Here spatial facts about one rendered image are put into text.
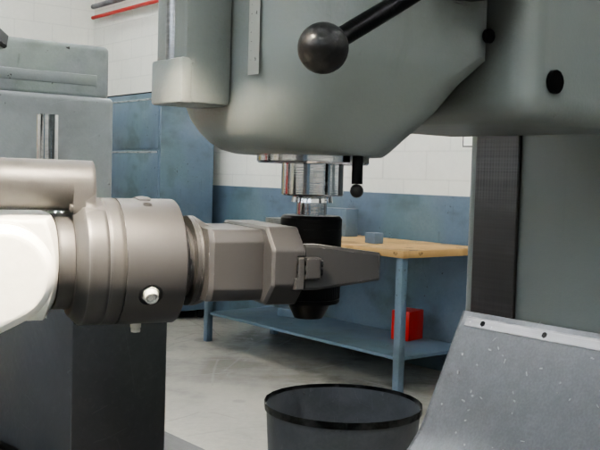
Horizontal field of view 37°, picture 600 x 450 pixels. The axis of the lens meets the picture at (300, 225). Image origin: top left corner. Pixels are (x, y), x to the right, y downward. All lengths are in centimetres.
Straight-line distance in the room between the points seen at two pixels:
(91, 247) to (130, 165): 774
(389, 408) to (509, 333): 193
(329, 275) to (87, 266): 17
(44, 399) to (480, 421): 46
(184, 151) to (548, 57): 738
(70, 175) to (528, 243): 56
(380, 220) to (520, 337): 566
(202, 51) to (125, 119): 784
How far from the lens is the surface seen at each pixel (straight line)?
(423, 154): 638
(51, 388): 99
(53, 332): 98
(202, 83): 61
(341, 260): 64
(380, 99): 62
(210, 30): 62
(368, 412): 298
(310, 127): 61
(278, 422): 264
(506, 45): 70
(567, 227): 99
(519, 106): 69
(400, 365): 550
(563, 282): 99
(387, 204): 661
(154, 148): 796
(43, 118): 109
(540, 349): 99
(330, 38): 52
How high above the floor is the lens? 129
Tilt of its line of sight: 3 degrees down
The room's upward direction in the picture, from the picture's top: 2 degrees clockwise
